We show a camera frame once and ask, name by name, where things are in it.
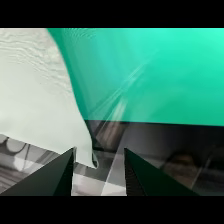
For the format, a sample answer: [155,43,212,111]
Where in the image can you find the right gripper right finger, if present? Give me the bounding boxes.
[123,147,200,197]

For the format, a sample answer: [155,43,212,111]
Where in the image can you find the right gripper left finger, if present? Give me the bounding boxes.
[0,146,75,197]

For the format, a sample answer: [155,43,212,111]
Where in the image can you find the white garment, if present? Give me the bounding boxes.
[0,27,100,169]

